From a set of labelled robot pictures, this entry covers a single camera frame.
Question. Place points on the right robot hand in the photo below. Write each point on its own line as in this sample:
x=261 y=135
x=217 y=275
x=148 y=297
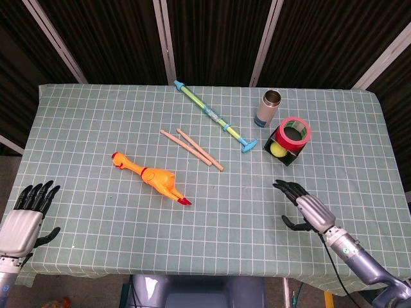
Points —
x=316 y=210

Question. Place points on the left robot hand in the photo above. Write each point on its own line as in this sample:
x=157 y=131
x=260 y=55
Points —
x=19 y=229

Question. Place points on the yellow ball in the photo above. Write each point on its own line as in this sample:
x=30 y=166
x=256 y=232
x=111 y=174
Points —
x=278 y=151

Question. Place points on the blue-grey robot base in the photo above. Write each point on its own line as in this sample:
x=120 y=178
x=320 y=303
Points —
x=192 y=290

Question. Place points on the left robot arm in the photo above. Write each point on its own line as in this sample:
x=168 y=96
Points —
x=8 y=276

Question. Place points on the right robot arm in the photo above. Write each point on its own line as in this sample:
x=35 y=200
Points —
x=356 y=253

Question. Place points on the black cardboard box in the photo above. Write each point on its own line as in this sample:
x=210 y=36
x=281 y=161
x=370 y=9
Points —
x=290 y=158

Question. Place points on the red tape roll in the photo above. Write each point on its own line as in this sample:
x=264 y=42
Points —
x=284 y=138

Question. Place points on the metal table leg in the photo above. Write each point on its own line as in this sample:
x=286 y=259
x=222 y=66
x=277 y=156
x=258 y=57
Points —
x=286 y=293

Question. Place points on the yellow floor object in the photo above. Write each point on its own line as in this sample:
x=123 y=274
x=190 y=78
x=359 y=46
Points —
x=328 y=300

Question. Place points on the steel thermos cup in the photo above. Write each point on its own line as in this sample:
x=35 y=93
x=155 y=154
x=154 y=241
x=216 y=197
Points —
x=266 y=110

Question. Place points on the wooden drumstick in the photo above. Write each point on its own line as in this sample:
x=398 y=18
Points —
x=205 y=155
x=187 y=148

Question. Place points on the green checkered tablecloth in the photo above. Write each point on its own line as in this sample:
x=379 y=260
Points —
x=96 y=128

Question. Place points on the green blue water squirter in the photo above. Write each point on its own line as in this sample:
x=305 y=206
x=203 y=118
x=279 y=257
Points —
x=212 y=114

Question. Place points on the orange rubber chicken toy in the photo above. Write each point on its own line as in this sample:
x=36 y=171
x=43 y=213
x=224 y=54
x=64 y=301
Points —
x=154 y=178

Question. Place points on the white partition frame post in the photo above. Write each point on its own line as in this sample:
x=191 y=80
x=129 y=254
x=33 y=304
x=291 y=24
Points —
x=266 y=41
x=54 y=41
x=11 y=144
x=163 y=41
x=382 y=61

